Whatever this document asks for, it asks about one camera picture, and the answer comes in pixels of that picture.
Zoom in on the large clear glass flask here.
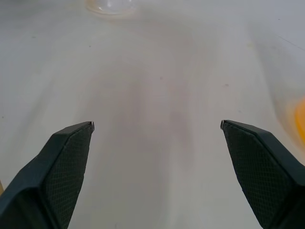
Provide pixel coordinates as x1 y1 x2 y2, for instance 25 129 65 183
274 95 305 148

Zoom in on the cream table cloth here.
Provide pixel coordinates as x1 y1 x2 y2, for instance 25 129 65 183
0 0 305 229

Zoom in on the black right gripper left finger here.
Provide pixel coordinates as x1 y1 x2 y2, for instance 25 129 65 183
0 121 95 229

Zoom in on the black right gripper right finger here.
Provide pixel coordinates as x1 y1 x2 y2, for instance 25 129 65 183
220 119 305 229

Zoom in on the small clear glass flask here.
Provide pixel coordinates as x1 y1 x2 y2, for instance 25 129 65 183
85 0 140 17

